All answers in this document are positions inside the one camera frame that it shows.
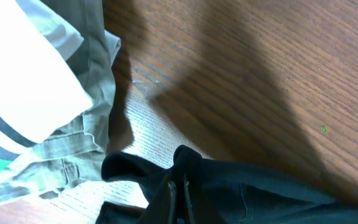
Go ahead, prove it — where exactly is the black leggings grey waistband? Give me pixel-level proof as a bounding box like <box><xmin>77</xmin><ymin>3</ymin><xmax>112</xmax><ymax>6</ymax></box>
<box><xmin>97</xmin><ymin>145</ymin><xmax>358</xmax><ymax>224</ymax></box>

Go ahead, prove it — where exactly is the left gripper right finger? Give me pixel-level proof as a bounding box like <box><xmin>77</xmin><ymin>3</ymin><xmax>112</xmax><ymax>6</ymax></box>
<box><xmin>183</xmin><ymin>175</ymin><xmax>226</xmax><ymax>224</ymax></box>

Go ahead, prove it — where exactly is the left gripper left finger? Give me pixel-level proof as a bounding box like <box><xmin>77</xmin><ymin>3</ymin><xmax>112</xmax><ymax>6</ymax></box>
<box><xmin>138</xmin><ymin>175</ymin><xmax>177</xmax><ymax>224</ymax></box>

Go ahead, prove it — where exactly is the olive green garment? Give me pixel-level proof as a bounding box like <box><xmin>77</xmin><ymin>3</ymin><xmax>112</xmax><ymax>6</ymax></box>
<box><xmin>0</xmin><ymin>0</ymin><xmax>121</xmax><ymax>206</ymax></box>

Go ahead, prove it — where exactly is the white printed t-shirt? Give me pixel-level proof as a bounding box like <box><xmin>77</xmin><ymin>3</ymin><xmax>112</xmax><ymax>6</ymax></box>
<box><xmin>0</xmin><ymin>1</ymin><xmax>92</xmax><ymax>172</ymax></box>

